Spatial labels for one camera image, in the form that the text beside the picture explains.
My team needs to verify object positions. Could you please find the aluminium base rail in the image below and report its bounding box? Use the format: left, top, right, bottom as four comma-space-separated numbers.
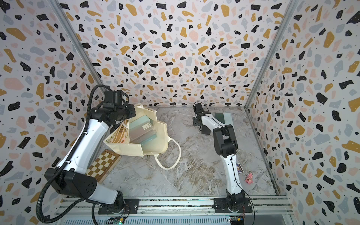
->
57, 196, 297, 225

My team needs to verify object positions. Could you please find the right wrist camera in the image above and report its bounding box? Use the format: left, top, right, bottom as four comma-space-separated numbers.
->
193, 103, 204, 114

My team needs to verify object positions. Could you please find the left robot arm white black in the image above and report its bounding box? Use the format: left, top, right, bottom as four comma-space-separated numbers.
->
40, 103, 136, 213

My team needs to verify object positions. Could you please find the playing card box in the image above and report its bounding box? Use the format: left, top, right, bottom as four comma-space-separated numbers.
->
236, 163, 243, 173

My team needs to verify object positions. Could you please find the black pencil case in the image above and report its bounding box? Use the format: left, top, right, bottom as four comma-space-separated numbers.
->
201, 125, 212, 135

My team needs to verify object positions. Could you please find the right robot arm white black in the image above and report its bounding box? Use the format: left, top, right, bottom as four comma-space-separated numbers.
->
193, 103, 249, 212

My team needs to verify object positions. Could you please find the wooden chessboard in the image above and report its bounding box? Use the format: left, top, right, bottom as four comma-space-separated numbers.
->
85, 149, 121, 184

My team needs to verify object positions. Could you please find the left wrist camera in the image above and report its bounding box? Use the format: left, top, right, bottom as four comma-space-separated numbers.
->
102, 90, 129, 110

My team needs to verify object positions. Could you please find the black corrugated cable conduit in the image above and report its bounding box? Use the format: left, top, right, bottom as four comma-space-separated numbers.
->
36, 84, 113, 224

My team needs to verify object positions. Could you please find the dark green book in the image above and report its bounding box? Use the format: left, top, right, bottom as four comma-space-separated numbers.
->
214, 112, 225, 128

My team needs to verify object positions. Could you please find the light mint pencil case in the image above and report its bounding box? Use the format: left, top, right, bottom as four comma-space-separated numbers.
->
223, 112, 234, 126

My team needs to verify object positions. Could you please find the cream floral canvas bag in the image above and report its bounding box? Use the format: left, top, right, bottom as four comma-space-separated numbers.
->
103, 104, 182, 170

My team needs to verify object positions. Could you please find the small pink toy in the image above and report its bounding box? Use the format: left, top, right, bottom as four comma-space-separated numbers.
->
245, 172, 253, 184

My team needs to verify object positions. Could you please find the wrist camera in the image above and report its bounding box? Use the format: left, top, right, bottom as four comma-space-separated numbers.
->
193, 103, 204, 114
102, 90, 129, 110

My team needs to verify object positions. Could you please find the teal translucent pencil case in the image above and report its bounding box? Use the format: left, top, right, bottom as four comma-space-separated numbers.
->
138, 133, 157, 145

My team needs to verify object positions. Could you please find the translucent grey pencil case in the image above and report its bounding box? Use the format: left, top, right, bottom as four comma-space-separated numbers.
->
129, 125, 157, 144

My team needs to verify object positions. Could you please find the sage green pencil case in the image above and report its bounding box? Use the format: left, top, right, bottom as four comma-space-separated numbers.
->
129, 115, 151, 129

